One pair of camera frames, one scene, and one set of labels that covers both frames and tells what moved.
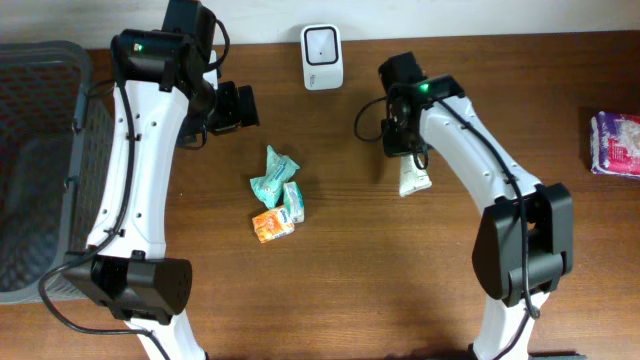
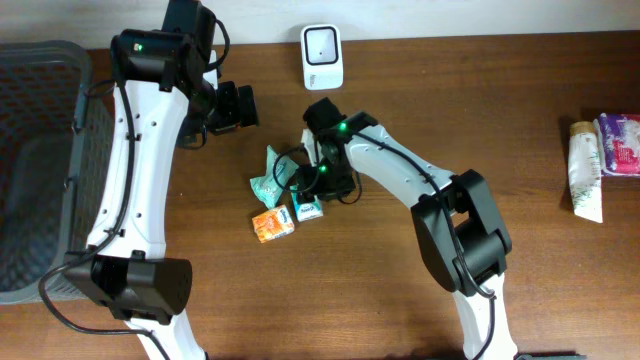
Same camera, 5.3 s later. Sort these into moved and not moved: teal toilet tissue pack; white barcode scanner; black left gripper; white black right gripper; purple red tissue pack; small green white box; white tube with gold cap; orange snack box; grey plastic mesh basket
Moved: white black right gripper; small green white box; white tube with gold cap
Not moved: teal toilet tissue pack; black left gripper; purple red tissue pack; grey plastic mesh basket; white barcode scanner; orange snack box
